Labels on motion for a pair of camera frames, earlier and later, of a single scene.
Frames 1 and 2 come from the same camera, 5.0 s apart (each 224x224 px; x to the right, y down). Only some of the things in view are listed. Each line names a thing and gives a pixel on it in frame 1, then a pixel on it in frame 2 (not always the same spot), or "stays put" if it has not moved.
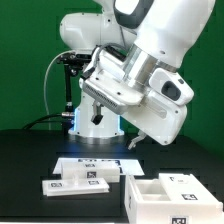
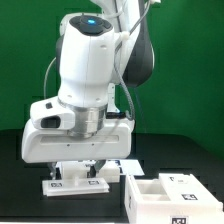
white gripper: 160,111 -> 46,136
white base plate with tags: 128,166 stays put
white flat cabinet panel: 76,186 stays put
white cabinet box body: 146,202 stays put
